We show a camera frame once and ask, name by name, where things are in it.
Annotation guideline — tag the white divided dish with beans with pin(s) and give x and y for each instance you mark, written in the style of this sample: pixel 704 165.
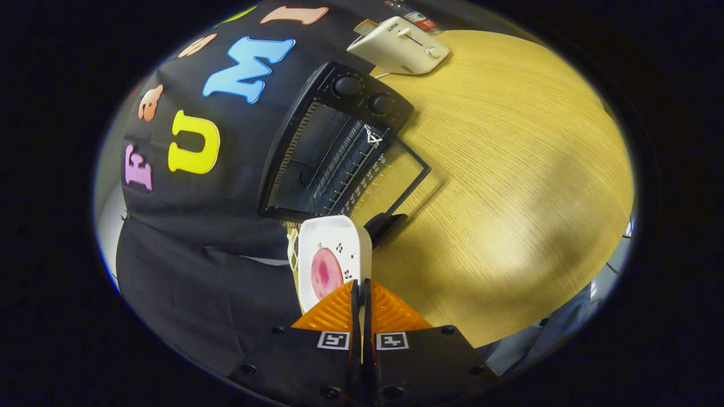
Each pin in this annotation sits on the white divided dish with beans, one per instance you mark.
pixel 292 251

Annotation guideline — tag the white rectangular tray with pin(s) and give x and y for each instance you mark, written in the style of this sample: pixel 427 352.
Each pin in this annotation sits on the white rectangular tray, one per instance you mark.
pixel 334 232

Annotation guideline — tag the pink meat slice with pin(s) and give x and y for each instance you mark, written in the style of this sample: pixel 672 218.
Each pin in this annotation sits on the pink meat slice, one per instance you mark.
pixel 326 274

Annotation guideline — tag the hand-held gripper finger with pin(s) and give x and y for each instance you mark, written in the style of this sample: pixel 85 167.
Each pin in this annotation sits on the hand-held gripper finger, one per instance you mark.
pixel 367 316
pixel 356 316

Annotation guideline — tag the clear plastic bottle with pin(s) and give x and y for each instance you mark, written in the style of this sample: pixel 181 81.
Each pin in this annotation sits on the clear plastic bottle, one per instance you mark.
pixel 421 20

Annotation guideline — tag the brown bread slice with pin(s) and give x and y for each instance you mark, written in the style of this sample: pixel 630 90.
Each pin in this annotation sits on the brown bread slice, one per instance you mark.
pixel 365 26

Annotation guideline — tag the black toaster oven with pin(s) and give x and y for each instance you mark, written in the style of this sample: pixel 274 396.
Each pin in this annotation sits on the black toaster oven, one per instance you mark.
pixel 362 96

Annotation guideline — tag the white pop-up toaster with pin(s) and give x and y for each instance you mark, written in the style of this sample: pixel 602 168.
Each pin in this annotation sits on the white pop-up toaster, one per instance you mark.
pixel 401 51

